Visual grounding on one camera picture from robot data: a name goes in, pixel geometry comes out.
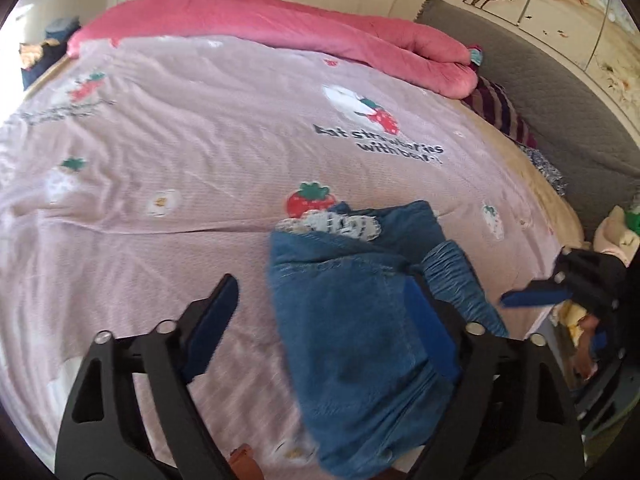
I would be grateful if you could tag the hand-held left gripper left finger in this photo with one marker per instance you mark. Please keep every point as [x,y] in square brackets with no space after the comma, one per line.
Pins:
[215,320]

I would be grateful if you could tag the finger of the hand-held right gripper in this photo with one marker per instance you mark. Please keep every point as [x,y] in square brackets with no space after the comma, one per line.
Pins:
[535,297]

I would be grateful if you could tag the cream plush toy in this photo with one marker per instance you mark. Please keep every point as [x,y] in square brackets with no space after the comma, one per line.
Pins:
[617,237]

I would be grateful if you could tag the pink quilt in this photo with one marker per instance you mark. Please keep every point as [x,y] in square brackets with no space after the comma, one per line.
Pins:
[300,25]

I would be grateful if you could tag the purple striped pillow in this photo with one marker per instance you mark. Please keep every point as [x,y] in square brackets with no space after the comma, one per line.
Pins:
[500,110]

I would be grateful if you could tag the blue denim pants white lace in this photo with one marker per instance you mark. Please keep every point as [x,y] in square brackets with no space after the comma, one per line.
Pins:
[350,335]

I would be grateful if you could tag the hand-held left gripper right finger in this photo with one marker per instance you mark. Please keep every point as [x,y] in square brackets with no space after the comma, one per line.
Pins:
[432,332]

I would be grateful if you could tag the blue grey bundle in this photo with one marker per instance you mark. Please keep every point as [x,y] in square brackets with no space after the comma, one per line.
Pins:
[62,30]

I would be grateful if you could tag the person's right hand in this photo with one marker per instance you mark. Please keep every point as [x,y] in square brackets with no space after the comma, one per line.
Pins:
[587,345]

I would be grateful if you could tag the floral print wall panels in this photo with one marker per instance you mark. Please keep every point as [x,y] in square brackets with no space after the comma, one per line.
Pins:
[560,5]

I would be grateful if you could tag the teal cloth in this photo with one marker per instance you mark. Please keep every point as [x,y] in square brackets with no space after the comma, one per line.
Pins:
[475,56]

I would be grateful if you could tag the beige blanket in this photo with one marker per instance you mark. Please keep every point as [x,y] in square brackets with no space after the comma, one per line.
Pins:
[540,195]

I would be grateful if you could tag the pink strawberry print bed sheet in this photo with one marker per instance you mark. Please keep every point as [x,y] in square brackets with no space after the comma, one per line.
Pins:
[200,160]

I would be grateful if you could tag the grey quilted headboard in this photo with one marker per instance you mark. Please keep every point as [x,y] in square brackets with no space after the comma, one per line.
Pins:
[550,100]

